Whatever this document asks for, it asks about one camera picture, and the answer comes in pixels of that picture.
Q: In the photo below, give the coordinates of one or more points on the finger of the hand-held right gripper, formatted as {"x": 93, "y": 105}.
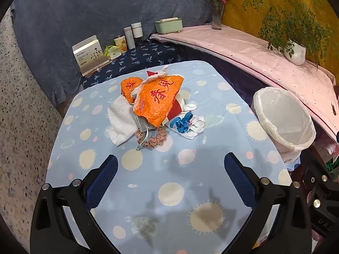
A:
{"x": 317, "y": 174}

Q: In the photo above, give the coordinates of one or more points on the white twisted tissue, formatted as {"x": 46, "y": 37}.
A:
{"x": 161, "y": 72}

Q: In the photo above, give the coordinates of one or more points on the pink dotted cloth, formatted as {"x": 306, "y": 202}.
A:
{"x": 238, "y": 50}

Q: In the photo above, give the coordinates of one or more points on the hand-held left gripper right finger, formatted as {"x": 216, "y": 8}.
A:
{"x": 238, "y": 182}

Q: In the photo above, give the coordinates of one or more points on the tall white bottle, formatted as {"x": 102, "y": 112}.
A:
{"x": 129, "y": 38}

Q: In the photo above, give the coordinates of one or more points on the large orange plastic bag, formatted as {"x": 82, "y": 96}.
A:
{"x": 156, "y": 98}

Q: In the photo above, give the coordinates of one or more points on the small green packet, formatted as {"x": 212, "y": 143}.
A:
{"x": 112, "y": 53}

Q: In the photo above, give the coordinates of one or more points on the large white crumpled tissue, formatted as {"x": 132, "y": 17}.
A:
{"x": 197, "y": 127}

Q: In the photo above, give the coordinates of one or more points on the white floral gift box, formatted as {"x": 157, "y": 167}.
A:
{"x": 90, "y": 55}

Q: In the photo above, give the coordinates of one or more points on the small orange plastic bag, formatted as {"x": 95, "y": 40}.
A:
{"x": 129, "y": 84}

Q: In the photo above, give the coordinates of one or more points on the green plant in white pot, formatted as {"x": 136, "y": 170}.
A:
{"x": 296, "y": 54}

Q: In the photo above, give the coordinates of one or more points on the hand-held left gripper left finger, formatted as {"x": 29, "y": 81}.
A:
{"x": 102, "y": 182}

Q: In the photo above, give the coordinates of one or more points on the light blue planet-print tablecloth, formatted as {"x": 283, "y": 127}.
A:
{"x": 164, "y": 164}

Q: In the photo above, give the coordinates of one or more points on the navy leaf-print cloth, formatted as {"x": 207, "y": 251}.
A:
{"x": 148, "y": 55}

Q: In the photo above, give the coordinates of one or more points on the cream tin with orange print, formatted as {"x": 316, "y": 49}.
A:
{"x": 120, "y": 43}

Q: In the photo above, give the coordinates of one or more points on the grey cloth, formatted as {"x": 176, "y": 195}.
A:
{"x": 141, "y": 123}

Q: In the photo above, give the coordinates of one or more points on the white cylindrical jar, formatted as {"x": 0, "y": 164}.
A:
{"x": 137, "y": 30}

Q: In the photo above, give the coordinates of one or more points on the white trash bin with liner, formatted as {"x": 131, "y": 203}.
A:
{"x": 283, "y": 119}

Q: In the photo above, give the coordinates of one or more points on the pale green tissue box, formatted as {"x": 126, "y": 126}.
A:
{"x": 169, "y": 26}

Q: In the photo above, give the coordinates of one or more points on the glass vase with pink flowers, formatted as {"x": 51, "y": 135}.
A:
{"x": 217, "y": 18}

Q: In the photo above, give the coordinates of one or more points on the white paper towel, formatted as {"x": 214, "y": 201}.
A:
{"x": 119, "y": 116}

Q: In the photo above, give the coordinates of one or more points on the small white crumpled tissue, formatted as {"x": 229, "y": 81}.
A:
{"x": 190, "y": 107}

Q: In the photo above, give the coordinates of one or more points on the blue-grey blanket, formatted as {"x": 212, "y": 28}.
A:
{"x": 92, "y": 18}

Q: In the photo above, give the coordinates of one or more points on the floral scrunchie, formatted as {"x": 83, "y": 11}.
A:
{"x": 156, "y": 139}

